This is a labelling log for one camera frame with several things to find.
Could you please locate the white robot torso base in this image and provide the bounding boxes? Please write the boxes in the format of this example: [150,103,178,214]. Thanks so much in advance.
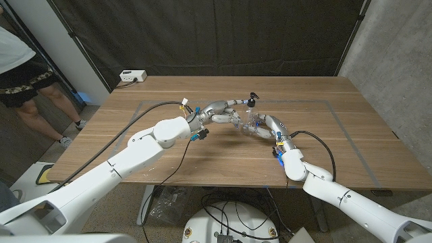
[182,201,280,243]

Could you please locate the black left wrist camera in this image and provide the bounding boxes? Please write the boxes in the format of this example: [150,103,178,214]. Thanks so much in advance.
[190,128,210,142]

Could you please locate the black floor cable tangle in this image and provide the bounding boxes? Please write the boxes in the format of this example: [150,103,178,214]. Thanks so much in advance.
[201,188,294,242]

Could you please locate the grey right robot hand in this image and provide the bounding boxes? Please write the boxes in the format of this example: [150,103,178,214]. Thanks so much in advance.
[243,113,300,155]

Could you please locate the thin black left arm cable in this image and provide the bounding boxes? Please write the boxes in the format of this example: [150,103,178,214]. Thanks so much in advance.
[138,138,192,243]

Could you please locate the black backdrop curtain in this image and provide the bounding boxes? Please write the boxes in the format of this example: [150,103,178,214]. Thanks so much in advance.
[47,0,367,92]

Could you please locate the person in black shorts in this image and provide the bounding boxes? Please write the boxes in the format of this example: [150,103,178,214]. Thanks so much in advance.
[0,6,88,149]

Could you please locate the clear bottle with black pump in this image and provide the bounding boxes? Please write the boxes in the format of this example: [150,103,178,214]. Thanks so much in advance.
[241,92,261,136]

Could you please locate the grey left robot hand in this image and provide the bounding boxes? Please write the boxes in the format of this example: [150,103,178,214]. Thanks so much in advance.
[187,97,254,134]

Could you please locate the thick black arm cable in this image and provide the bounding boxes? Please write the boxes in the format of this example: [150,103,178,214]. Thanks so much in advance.
[49,100,195,194]
[290,130,338,183]

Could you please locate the white floor plate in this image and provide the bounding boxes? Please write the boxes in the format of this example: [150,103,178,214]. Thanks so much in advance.
[288,227,317,243]

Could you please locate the white power strip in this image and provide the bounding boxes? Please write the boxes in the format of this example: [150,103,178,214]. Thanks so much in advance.
[119,70,148,83]

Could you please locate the black power strip cord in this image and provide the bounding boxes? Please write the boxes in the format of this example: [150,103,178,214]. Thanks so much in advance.
[115,78,138,89]

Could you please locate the white table leg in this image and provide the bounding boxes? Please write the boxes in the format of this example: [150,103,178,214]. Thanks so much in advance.
[136,184,156,226]
[307,197,329,233]

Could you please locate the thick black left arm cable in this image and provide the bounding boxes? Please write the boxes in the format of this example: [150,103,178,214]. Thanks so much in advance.
[49,100,195,194]

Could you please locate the clear plastic bag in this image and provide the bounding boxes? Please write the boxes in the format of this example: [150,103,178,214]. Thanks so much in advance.
[150,186,186,226]

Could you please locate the person in blue jeans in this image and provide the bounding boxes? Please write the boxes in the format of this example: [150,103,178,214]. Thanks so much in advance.
[0,180,21,213]

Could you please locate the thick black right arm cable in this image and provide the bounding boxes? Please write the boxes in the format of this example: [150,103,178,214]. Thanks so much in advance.
[290,130,338,183]

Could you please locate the white robot head cover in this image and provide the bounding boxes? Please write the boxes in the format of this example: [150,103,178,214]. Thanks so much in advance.
[0,234,138,243]

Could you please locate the black backdrop stand pole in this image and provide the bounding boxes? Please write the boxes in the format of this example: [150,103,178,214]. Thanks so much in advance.
[335,0,372,77]
[47,0,112,92]

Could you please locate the white and yellow floor platform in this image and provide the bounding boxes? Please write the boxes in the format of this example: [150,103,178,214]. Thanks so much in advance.
[11,161,57,203]

